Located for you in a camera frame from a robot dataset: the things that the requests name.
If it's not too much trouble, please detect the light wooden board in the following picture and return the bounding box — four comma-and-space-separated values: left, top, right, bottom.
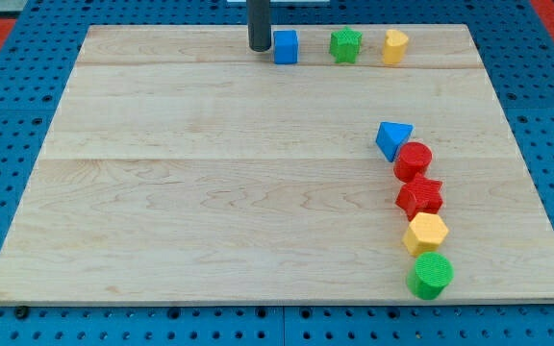
0, 24, 554, 307

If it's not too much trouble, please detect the blue triangle block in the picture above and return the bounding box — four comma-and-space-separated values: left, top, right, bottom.
375, 121, 414, 162

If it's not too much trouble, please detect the blue cube block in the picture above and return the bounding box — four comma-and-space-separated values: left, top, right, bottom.
273, 30, 298, 64

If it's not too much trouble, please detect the red cylinder block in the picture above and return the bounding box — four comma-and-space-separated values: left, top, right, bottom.
393, 142, 433, 183

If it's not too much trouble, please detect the red star block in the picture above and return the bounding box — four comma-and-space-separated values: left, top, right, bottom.
395, 173, 443, 221

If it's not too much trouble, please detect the green star block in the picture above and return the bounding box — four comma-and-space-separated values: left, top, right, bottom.
329, 26, 363, 63

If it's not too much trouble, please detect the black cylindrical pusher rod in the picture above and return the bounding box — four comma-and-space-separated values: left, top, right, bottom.
246, 0, 272, 52

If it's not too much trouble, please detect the yellow hexagon block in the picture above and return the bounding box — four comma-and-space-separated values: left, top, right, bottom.
402, 212, 449, 257

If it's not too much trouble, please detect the yellow heart block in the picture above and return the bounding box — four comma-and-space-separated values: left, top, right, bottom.
382, 29, 409, 64

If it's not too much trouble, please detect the green cylinder block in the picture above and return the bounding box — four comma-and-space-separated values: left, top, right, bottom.
406, 252, 454, 300

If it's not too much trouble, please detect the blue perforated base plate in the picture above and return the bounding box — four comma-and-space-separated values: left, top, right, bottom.
0, 0, 554, 345

